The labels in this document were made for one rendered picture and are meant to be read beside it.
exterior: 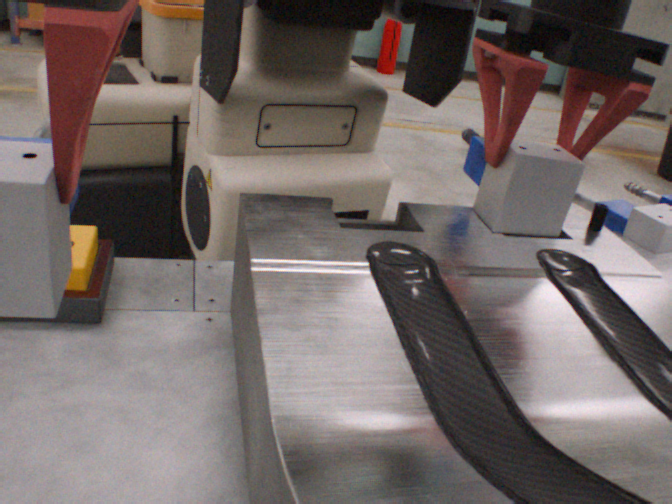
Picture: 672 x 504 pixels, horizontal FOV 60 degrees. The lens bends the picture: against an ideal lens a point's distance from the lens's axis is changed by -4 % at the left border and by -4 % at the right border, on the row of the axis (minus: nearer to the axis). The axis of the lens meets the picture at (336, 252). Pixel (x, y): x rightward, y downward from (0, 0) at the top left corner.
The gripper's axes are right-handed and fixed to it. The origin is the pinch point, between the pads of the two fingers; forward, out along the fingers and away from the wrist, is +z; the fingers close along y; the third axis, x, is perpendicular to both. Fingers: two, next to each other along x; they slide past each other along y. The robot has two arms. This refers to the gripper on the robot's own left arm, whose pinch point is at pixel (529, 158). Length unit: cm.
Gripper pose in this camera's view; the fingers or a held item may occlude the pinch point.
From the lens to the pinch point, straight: 42.1
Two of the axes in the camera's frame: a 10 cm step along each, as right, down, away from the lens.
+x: -1.8, -4.8, 8.6
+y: 9.6, 0.8, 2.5
